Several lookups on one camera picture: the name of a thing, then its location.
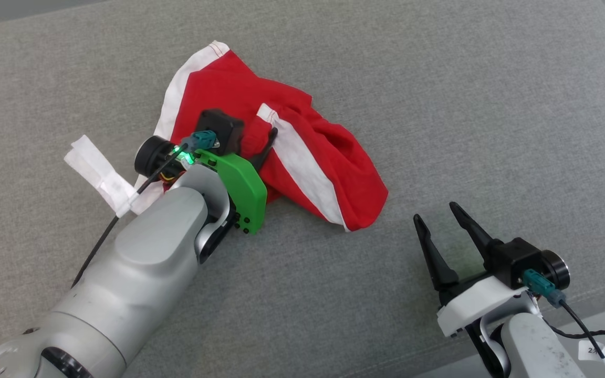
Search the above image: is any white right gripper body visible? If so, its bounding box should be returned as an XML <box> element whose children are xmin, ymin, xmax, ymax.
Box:
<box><xmin>436</xmin><ymin>250</ymin><xmax>571</xmax><ymax>338</ymax></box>

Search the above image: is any small white cable label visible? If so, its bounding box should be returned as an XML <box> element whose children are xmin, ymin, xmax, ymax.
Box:
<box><xmin>578</xmin><ymin>340</ymin><xmax>605</xmax><ymax>362</ymax></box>

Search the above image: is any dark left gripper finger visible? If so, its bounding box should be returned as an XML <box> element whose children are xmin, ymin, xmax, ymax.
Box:
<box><xmin>250</xmin><ymin>128</ymin><xmax>279</xmax><ymax>170</ymax></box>

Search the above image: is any white tape tag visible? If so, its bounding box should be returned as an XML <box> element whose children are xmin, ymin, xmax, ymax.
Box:
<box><xmin>64</xmin><ymin>135</ymin><xmax>140</xmax><ymax>218</ymax></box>

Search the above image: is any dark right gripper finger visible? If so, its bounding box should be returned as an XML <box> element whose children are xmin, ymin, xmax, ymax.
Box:
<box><xmin>449</xmin><ymin>202</ymin><xmax>503</xmax><ymax>271</ymax></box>
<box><xmin>413</xmin><ymin>214</ymin><xmax>460</xmax><ymax>292</ymax></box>

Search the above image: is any grey fabric sofa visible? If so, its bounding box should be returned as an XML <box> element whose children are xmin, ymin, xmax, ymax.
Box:
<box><xmin>0</xmin><ymin>0</ymin><xmax>605</xmax><ymax>378</ymax></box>

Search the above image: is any red white-striped small garment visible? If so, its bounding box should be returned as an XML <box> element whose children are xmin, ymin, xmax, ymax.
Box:
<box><xmin>133</xmin><ymin>40</ymin><xmax>389</xmax><ymax>232</ymax></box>

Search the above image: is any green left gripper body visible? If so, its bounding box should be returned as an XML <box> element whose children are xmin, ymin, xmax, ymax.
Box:
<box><xmin>134</xmin><ymin>135</ymin><xmax>268</xmax><ymax>235</ymax></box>

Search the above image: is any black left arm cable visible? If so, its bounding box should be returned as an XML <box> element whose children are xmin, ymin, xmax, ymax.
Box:
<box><xmin>70</xmin><ymin>131</ymin><xmax>219</xmax><ymax>288</ymax></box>

